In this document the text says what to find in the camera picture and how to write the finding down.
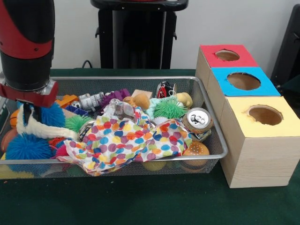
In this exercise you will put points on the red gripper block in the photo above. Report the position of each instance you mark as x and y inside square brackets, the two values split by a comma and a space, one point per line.
[28, 98]

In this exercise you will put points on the cream knitted cloth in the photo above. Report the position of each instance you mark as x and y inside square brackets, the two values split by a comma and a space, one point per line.
[47, 131]

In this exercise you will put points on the polka dot cloth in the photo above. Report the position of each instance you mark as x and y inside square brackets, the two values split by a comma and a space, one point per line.
[108, 145]

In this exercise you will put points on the colourful patterned cloth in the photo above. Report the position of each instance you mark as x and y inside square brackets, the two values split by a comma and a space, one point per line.
[168, 138]

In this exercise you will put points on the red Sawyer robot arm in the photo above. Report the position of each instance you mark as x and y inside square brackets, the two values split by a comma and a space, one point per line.
[23, 28]

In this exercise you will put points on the shallow clear mesh bin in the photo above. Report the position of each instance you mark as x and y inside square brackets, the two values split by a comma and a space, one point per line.
[206, 93]

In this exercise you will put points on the wooden box with three holes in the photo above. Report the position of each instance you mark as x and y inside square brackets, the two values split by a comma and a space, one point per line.
[258, 159]

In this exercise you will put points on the silver grey plastic toy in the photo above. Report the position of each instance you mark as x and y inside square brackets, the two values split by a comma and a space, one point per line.
[89, 101]

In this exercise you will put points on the crumpled whitish foil wrapper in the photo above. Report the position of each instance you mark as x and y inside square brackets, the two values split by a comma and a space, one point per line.
[119, 110]

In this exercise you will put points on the tan plush animal toy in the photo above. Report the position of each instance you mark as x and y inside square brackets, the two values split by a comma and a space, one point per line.
[139, 99]

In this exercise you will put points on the green spiky rubber ball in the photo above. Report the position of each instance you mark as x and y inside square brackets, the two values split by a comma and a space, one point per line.
[168, 108]

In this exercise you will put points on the dark green table cloth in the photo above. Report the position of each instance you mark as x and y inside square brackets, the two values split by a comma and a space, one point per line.
[140, 201]
[293, 84]

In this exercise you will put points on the crushed silver drink can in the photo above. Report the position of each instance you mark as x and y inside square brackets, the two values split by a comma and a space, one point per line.
[197, 121]

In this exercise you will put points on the orange ball with cream dots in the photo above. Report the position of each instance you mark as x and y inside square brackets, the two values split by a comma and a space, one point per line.
[196, 150]

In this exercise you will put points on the black panel stand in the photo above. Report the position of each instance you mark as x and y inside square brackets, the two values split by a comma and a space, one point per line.
[288, 47]

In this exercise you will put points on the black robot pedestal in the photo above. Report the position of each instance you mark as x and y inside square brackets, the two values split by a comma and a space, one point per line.
[136, 37]

